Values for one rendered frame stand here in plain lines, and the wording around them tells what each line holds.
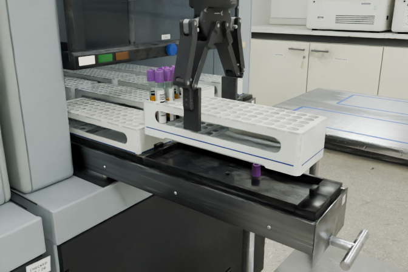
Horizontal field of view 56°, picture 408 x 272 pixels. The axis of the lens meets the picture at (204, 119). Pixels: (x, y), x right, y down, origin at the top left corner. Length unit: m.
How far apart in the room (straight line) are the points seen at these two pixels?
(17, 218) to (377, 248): 1.66
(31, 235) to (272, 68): 2.66
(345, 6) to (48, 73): 2.42
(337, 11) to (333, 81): 0.49
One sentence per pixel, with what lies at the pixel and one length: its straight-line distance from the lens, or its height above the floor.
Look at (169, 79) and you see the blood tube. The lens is 0.67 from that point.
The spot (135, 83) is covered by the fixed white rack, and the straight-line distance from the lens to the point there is 1.15.
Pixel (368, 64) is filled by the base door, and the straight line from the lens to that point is 2.92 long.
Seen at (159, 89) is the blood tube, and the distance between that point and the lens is 0.66.
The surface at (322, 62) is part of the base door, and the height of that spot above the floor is 0.68.
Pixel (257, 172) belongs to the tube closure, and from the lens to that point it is 0.67.
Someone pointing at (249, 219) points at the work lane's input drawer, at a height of 0.78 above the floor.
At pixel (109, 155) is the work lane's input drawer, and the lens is 0.77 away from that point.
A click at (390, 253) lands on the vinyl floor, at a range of 2.05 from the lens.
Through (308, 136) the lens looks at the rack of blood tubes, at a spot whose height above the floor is 0.91.
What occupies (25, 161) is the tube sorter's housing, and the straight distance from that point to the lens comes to 0.80.
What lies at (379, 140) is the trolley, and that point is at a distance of 0.86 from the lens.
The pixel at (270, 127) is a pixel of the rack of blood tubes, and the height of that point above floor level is 0.92.
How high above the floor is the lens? 1.08
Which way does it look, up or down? 16 degrees down
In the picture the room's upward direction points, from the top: straight up
